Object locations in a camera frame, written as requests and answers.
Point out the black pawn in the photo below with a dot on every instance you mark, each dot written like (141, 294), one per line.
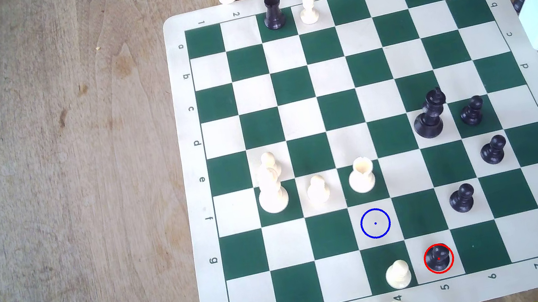
(461, 201)
(493, 153)
(472, 114)
(438, 257)

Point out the green and white chess mat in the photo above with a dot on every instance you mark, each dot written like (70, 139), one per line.
(295, 113)

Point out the white queen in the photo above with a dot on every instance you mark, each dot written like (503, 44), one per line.
(273, 197)

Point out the white rook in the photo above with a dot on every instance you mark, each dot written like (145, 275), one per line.
(362, 179)

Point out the black rook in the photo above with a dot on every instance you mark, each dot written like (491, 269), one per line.
(273, 13)

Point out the black king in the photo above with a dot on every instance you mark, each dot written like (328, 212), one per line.
(428, 121)

